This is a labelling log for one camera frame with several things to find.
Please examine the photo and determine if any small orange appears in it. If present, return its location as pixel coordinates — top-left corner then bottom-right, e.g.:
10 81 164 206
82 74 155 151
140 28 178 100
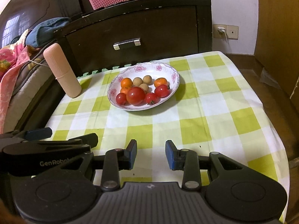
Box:
120 87 131 95
121 77 133 88
154 77 168 88

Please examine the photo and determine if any metal drawer handle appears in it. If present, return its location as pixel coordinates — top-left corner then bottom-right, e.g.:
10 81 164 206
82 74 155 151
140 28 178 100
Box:
113 38 141 51

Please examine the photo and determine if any pink ribbed cylindrical case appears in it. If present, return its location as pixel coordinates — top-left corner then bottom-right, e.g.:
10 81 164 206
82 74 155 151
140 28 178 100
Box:
43 43 82 98

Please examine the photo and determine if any red cherry tomato right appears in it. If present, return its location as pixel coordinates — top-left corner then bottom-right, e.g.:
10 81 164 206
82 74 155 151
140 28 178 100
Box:
155 84 170 98

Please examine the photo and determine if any brown longan front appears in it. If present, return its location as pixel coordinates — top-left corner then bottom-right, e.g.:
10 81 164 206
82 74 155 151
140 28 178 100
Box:
132 77 143 86

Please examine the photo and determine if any red cherry tomato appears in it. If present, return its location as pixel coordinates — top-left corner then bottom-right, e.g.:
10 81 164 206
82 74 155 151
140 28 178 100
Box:
155 84 170 98
145 93 159 105
115 93 127 106

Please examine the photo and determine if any brown longan back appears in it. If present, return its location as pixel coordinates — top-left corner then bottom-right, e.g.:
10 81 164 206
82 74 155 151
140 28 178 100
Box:
143 75 152 85

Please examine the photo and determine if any large red tomato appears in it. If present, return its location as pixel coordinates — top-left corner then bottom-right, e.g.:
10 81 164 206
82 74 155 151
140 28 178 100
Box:
126 87 145 106

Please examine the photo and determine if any white charger plug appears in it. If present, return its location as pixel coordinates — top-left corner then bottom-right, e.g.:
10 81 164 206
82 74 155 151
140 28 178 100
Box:
217 26 228 43

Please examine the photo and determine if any white floral bowl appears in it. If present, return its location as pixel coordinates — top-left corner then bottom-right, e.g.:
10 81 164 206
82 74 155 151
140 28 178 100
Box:
107 61 180 111

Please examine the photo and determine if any pink floral blanket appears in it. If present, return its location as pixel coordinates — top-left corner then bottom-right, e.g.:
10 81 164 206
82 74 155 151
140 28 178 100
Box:
1 29 36 133

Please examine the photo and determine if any green foam mat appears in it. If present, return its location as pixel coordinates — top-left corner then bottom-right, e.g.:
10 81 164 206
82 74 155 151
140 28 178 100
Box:
77 62 142 79

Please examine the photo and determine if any white cable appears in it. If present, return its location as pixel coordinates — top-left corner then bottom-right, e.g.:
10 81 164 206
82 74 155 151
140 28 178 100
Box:
26 59 51 68

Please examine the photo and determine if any red cherry tomato middle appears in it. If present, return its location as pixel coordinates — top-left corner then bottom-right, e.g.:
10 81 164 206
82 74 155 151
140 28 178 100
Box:
145 93 159 105

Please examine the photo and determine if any blue garment on bed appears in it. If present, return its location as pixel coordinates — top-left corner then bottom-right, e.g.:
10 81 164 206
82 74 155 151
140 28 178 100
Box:
25 17 71 48

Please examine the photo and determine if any brown wooden wardrobe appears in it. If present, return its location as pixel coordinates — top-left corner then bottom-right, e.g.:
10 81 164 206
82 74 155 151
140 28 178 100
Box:
254 0 298 107

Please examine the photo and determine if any dark wooden nightstand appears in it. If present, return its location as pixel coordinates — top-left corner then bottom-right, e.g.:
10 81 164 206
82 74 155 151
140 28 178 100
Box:
54 0 212 76

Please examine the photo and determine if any green white checkered tablecloth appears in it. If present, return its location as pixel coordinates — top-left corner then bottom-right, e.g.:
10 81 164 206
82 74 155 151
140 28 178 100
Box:
43 51 290 223

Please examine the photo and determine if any wall power socket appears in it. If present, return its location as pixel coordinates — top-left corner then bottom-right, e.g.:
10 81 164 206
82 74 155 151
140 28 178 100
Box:
213 24 239 40

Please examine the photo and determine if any brown longan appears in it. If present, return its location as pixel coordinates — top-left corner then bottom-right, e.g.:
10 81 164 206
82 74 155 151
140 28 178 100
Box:
143 75 152 85
132 77 143 86
139 83 150 93

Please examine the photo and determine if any red cherry tomato left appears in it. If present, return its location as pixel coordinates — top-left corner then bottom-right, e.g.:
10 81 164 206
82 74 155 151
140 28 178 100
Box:
115 93 127 106

